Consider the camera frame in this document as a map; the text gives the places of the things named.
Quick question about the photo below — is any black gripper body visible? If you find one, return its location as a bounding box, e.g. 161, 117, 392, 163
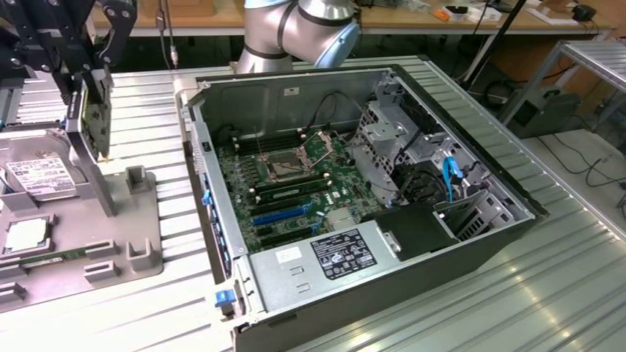
0, 0, 108, 80

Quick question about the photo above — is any black graphics card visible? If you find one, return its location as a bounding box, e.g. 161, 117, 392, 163
61, 78, 114, 163

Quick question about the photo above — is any hard disk with label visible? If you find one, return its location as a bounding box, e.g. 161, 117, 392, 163
0, 128, 82, 203

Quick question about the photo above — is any silver CPU chip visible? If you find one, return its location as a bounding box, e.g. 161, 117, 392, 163
1, 219, 50, 254

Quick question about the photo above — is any grey parts rack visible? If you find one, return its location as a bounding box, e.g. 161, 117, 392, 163
0, 120, 165, 306

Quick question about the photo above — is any green RAM stick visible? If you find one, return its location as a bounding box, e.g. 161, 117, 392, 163
0, 247, 89, 268

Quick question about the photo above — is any CPU socket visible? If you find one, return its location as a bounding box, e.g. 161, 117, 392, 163
261, 146, 315, 183

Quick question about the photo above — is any metal socket cover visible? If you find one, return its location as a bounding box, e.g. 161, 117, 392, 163
295, 130, 339, 158

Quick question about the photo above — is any installed RAM stick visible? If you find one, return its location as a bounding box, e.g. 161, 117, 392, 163
249, 178, 329, 203

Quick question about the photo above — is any wooden desk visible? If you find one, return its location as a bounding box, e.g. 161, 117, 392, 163
92, 0, 618, 37

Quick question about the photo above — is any green motherboard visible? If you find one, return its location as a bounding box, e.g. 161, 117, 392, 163
213, 124, 395, 254

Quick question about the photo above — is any metal disk bay cage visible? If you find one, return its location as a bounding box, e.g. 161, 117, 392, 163
349, 99, 427, 186

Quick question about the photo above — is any silver chipset heat sink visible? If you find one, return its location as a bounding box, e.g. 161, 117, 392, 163
324, 210, 364, 230

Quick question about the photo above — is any grey power supply unit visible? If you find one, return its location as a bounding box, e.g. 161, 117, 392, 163
246, 219, 395, 313

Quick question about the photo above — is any orange and white box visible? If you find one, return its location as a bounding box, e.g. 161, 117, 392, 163
431, 4, 503, 23

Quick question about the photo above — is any black stand pole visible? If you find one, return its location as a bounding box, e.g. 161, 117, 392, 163
460, 0, 529, 86

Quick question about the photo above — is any open black PC case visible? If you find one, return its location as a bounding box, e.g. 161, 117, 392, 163
173, 64, 549, 352

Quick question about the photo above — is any black box on floor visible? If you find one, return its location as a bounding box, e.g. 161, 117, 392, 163
507, 89, 580, 139

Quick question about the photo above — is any thin hanging cable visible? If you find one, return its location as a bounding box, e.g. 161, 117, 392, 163
154, 0, 181, 67

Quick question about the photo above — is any grey metal rail frame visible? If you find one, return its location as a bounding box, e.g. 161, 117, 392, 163
0, 77, 26, 128

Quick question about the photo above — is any black looped wire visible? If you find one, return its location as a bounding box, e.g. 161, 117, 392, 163
311, 91, 365, 130

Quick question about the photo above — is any blue SATA wire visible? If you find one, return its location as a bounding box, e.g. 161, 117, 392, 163
440, 156, 463, 203

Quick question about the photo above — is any metal frame side table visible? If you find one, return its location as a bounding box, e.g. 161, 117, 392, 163
497, 39, 626, 130

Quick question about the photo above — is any black cable on table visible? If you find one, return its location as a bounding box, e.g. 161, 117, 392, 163
551, 133, 626, 188

